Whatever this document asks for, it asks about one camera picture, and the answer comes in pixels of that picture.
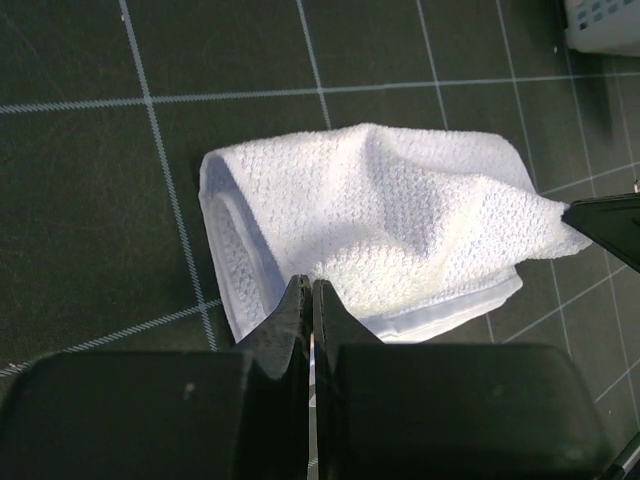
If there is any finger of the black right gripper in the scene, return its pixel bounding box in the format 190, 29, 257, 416
562, 194, 640, 272

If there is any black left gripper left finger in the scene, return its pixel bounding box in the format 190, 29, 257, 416
234, 275, 311, 479

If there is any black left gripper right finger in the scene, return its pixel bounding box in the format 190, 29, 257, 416
312, 280, 381, 479

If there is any white towel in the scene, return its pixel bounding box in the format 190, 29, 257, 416
199, 123, 589, 343

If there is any white laundry basket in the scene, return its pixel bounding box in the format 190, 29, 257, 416
562, 0, 640, 57

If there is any black grid cutting mat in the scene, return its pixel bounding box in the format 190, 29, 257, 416
0, 0, 640, 426

